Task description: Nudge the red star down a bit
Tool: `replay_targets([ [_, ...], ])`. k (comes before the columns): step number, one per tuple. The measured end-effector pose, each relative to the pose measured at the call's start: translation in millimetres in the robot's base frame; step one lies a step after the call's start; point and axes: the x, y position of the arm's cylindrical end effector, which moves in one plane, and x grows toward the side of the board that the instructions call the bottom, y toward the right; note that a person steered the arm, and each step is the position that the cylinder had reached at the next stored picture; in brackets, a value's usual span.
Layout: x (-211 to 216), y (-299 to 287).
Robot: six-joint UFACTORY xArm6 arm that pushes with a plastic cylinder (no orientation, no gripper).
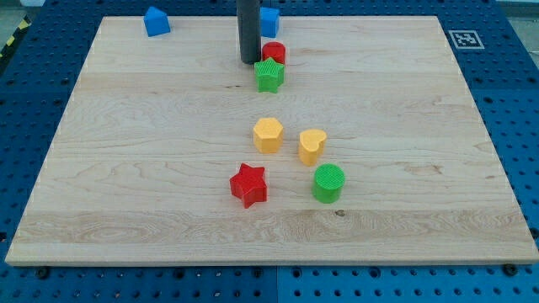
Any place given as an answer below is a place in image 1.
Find yellow hexagon block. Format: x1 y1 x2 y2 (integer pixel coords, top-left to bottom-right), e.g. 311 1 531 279
253 117 284 154

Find green star block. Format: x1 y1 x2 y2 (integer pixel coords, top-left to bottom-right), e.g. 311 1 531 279
254 57 285 93

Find yellow heart block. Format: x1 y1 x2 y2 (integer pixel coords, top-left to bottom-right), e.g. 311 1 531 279
298 129 327 166

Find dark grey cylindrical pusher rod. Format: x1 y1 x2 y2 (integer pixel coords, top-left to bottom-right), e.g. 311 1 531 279
236 0 261 65

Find black bolt right front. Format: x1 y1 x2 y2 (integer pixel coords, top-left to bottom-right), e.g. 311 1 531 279
502 263 519 277

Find green cylinder block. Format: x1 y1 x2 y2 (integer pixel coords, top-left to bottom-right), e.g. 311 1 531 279
312 163 345 204

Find black bolt left front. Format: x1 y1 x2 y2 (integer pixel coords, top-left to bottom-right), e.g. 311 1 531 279
35 267 51 279

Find light wooden board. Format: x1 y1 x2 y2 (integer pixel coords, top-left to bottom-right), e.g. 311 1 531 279
6 16 538 267

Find blue cube block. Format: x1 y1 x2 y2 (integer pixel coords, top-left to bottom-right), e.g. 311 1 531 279
260 7 280 38

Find blue house-shaped block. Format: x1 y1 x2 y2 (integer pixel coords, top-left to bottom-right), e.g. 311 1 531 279
143 6 170 37

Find red cylinder block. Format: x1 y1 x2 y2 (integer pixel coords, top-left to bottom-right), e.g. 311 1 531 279
262 41 286 65

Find black white fiducial marker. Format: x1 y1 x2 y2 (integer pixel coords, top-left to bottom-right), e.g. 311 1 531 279
449 29 484 50

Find black bolt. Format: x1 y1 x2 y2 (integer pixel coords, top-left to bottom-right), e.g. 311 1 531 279
35 267 51 279
502 263 519 277

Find red star block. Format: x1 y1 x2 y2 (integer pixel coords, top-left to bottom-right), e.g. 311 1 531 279
229 163 268 209

